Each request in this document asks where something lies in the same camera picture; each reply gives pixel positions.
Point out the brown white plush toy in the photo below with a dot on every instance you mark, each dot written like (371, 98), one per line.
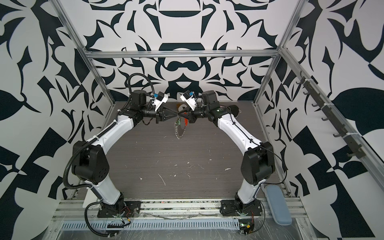
(180, 106)

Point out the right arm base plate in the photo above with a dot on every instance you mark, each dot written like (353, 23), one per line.
(230, 208)

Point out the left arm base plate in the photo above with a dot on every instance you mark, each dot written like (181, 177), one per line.
(126, 209)

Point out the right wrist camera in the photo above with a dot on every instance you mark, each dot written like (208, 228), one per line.
(189, 98)

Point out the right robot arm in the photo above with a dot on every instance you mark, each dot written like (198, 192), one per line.
(258, 162)

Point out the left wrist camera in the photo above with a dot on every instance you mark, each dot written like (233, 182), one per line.
(159, 99)

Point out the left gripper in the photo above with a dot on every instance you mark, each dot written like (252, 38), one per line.
(161, 114)

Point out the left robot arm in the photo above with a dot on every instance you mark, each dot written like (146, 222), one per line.
(89, 167)

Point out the blue grey pad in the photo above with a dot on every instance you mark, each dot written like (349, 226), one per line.
(278, 205)

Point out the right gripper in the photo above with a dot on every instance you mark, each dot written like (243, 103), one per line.
(191, 115)

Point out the pink plush doll black hair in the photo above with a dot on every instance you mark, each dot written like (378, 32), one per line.
(235, 111)

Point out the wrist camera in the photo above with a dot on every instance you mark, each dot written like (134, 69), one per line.
(189, 98)
(159, 99)

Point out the black wall hook rail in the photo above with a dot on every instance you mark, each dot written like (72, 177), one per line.
(333, 115)

